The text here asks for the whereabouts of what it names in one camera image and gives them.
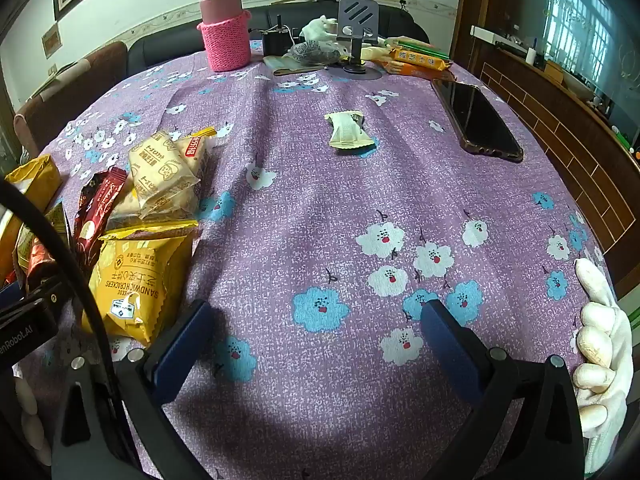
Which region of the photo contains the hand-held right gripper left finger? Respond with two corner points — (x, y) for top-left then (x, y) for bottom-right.
(50, 300), (218, 480)

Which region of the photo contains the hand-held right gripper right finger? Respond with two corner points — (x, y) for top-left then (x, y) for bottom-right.
(420, 299), (586, 480)

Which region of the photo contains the small white snack packet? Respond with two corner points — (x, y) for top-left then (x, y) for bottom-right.
(324, 111), (377, 153)

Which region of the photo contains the person's left hand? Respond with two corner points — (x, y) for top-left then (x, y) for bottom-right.
(14, 375), (53, 466)

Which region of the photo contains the person's right hand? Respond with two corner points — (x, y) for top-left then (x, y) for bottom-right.
(572, 259), (635, 476)

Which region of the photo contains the gold red snack packet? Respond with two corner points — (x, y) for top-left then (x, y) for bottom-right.
(14, 202), (73, 293)

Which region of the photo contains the yellow sandwich cracker packet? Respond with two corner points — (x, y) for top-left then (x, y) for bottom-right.
(82, 220), (200, 346)

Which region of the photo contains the yellow snack packet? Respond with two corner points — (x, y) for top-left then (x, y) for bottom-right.
(0, 154), (63, 281)

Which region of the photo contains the dark red snack packet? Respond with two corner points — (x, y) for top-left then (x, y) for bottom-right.
(74, 167), (128, 261)

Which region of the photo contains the clear bread packet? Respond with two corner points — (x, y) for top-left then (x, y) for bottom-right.
(107, 132), (201, 221)

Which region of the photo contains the purple floral tablecloth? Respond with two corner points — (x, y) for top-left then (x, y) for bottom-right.
(15, 52), (618, 480)

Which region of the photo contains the black smartphone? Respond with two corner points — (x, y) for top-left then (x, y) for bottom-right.
(431, 78), (524, 162)

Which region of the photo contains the brown chair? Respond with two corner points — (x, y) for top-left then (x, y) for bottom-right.
(14, 41), (130, 157)

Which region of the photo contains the wooden counter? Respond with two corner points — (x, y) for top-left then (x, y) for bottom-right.
(450, 0), (640, 286)

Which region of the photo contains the orange biscuit packet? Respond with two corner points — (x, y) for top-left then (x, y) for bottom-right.
(387, 47), (451, 72)
(380, 60), (456, 82)

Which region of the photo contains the pale flat notebook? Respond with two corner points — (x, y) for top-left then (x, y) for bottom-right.
(264, 55), (327, 77)

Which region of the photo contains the cream snack packet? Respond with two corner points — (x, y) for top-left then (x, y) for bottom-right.
(360, 45), (397, 62)

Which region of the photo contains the black sofa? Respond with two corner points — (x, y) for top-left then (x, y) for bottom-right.
(127, 2), (431, 77)

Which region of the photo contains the green striped snack packet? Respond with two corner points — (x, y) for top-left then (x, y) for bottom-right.
(384, 36), (451, 58)

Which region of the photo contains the long white box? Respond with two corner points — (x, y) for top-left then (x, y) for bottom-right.
(470, 25), (531, 57)

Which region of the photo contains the pink bottle with knitted sleeve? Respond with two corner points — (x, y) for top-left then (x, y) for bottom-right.
(196, 0), (251, 72)

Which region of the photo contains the small black box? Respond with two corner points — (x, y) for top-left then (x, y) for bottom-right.
(262, 15), (292, 57)

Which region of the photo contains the clear bag with dark contents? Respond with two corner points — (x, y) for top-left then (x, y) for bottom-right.
(284, 40), (343, 67)

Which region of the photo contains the white glove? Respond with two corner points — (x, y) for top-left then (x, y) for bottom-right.
(299, 16), (342, 45)

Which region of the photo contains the grey phone stand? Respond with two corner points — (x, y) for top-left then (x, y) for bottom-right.
(330, 0), (385, 81)

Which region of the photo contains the black cable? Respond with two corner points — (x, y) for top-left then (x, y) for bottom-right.
(0, 180), (138, 480)

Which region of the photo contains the small wall frame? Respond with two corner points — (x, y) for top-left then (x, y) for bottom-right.
(41, 25), (62, 59)

